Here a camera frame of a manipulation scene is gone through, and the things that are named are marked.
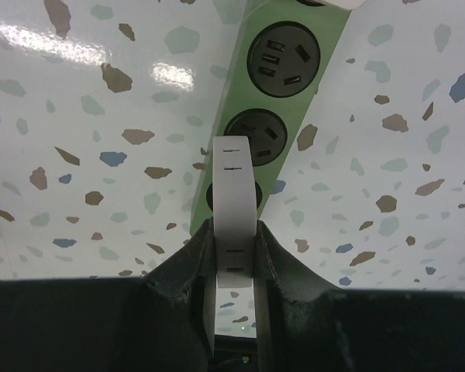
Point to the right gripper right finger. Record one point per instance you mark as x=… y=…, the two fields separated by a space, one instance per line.
x=305 y=323

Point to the green power strip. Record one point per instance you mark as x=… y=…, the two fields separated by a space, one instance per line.
x=281 y=54

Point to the white charger plug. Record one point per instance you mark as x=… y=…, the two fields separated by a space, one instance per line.
x=234 y=205

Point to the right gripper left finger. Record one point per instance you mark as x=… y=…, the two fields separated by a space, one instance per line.
x=163 y=321

